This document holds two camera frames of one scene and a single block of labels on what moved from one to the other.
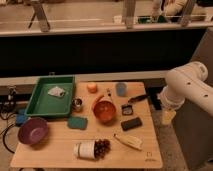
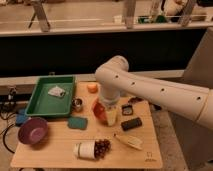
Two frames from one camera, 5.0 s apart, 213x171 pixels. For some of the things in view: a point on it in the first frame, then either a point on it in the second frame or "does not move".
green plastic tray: (52, 97) does not move
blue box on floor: (20, 117) does not move
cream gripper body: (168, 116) -> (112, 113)
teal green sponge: (77, 123) does not move
